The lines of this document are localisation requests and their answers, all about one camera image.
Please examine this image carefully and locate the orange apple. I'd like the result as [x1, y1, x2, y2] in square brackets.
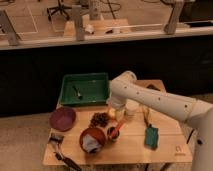
[108, 108, 116, 119]

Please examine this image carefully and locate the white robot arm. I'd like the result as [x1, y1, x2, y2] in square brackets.
[108, 71, 213, 171]

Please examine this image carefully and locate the white cup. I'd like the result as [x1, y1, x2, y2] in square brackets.
[125, 99, 139, 116]

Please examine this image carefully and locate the red utensil in cup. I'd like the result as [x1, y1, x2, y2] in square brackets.
[111, 120, 125, 138]

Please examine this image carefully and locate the bunch of dark grapes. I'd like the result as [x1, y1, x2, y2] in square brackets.
[90, 113, 109, 127]

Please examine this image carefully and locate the yellow banana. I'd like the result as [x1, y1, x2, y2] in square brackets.
[142, 106, 150, 127]

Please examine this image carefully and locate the green plastic tray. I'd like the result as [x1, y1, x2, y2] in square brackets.
[59, 73, 109, 106]

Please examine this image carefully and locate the red bowl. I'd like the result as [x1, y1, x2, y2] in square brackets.
[79, 128, 106, 154]

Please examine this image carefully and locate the green sponge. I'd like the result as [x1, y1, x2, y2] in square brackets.
[144, 125, 159, 149]

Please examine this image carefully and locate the black rectangular object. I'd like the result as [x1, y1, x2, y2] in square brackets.
[146, 84, 161, 91]

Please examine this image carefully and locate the grey cloth in bowl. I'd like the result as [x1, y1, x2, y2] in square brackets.
[82, 134, 102, 154]

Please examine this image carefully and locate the wooden table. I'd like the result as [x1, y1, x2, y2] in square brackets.
[42, 79, 193, 171]

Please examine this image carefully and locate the spoon in tray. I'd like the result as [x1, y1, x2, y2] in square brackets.
[72, 85, 83, 100]

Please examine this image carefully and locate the purple plate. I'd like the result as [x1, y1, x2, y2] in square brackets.
[49, 107, 76, 132]

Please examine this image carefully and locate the black brush tool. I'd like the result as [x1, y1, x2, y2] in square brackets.
[49, 133, 64, 144]

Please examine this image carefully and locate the black office chair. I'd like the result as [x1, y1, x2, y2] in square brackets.
[46, 0, 71, 21]

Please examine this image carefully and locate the black handled utensil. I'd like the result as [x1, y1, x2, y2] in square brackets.
[55, 153, 82, 171]

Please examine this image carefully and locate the black cable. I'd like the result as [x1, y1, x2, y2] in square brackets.
[186, 128, 195, 145]

